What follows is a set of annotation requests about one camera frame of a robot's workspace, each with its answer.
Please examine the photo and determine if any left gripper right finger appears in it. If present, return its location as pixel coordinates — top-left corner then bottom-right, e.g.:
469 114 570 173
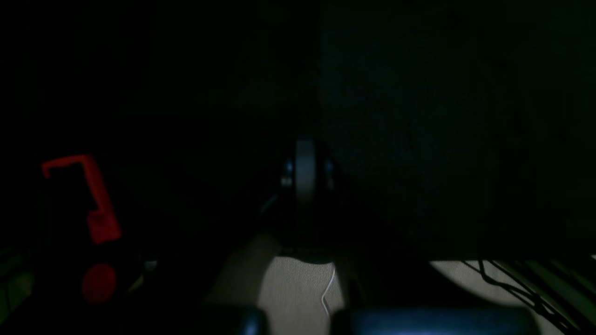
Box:
305 140 539 335

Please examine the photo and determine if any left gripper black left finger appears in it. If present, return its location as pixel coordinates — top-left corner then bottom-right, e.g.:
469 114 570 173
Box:
77 140 307 312

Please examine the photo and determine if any orange black clamp left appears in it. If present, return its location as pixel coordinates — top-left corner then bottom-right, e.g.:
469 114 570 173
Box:
41 155 122 306

